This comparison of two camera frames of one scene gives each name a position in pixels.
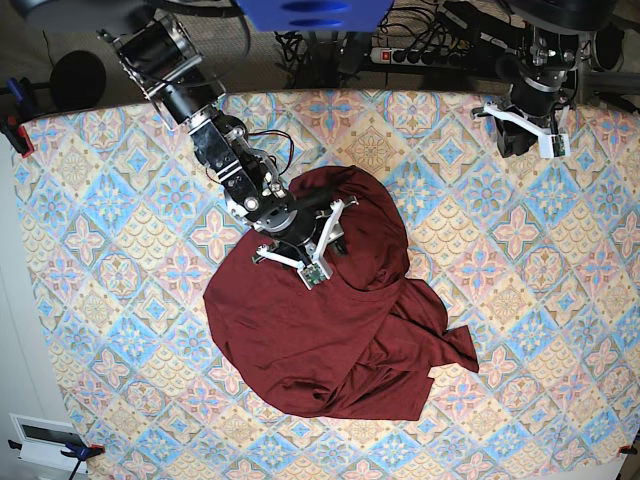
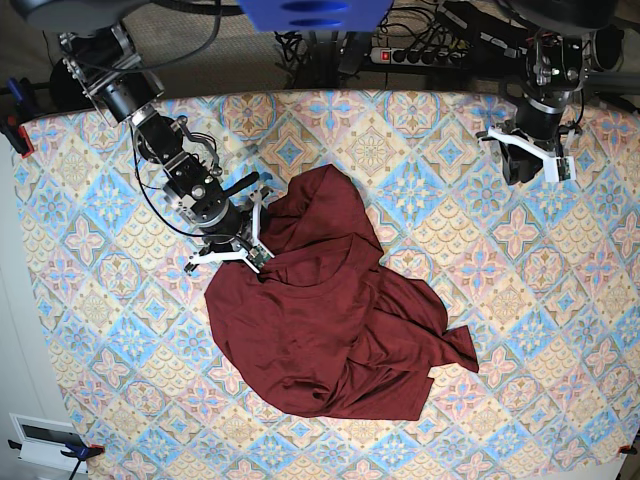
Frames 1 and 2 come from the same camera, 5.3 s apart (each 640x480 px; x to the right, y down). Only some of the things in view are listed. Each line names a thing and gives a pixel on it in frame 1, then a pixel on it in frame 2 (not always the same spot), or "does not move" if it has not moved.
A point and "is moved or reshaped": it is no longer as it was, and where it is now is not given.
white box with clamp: (42, 441) does not move
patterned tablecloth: (535, 254) does not move
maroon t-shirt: (364, 343) is moved or reshaped
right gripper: (516, 132) to (520, 165)
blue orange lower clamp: (78, 451) does not move
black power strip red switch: (409, 56) does not move
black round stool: (77, 80) does not move
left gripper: (303, 230) to (236, 225)
